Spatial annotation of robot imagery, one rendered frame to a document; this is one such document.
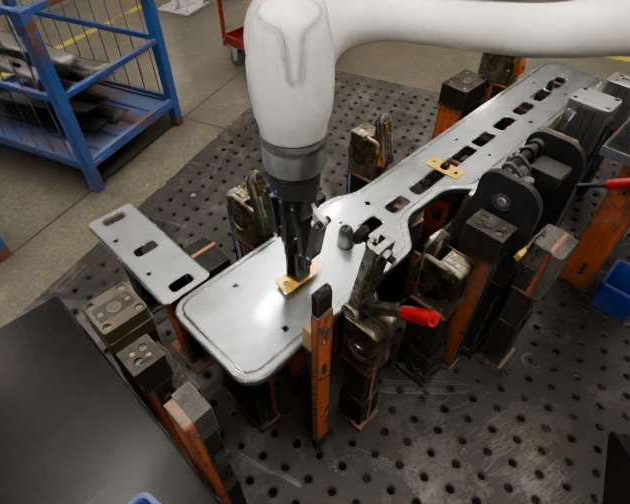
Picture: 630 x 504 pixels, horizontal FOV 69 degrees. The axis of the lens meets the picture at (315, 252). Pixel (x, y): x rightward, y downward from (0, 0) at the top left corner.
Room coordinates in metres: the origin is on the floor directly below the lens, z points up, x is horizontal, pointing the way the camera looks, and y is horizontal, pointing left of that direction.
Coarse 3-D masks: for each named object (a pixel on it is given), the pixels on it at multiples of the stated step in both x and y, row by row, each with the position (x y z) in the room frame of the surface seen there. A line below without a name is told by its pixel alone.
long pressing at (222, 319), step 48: (528, 96) 1.19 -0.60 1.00; (432, 144) 0.96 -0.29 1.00; (384, 192) 0.78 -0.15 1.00; (432, 192) 0.77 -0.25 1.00; (336, 240) 0.63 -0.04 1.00; (240, 288) 0.51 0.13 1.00; (336, 288) 0.51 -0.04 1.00; (192, 336) 0.42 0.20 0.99; (240, 336) 0.41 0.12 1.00; (288, 336) 0.41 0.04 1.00; (240, 384) 0.33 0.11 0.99
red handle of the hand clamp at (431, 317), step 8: (368, 304) 0.41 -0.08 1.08; (376, 304) 0.41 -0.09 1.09; (384, 304) 0.40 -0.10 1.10; (392, 304) 0.40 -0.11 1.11; (376, 312) 0.40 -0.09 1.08; (384, 312) 0.39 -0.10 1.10; (392, 312) 0.38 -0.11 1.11; (400, 312) 0.37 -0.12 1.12; (408, 312) 0.37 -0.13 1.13; (416, 312) 0.36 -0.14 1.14; (424, 312) 0.36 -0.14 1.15; (432, 312) 0.35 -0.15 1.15; (408, 320) 0.36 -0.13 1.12; (416, 320) 0.35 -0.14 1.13; (424, 320) 0.35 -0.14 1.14; (432, 320) 0.34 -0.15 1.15
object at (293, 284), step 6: (318, 264) 0.55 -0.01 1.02; (294, 270) 0.53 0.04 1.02; (312, 270) 0.54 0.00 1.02; (282, 276) 0.53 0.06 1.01; (288, 276) 0.53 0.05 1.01; (294, 276) 0.53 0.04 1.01; (276, 282) 0.52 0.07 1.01; (282, 282) 0.52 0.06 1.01; (288, 282) 0.52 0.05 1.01; (294, 282) 0.51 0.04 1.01; (300, 282) 0.51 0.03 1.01; (282, 288) 0.50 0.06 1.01; (288, 288) 0.50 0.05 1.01; (294, 288) 0.50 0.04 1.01
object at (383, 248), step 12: (360, 228) 0.44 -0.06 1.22; (360, 240) 0.43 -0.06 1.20; (372, 240) 0.43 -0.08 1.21; (384, 240) 0.42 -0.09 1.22; (372, 252) 0.40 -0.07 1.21; (384, 252) 0.41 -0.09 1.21; (360, 264) 0.42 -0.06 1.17; (372, 264) 0.40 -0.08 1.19; (384, 264) 0.42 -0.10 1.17; (360, 276) 0.41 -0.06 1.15; (372, 276) 0.41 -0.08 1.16; (360, 288) 0.41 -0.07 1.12; (372, 288) 0.42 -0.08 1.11; (360, 300) 0.41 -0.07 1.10
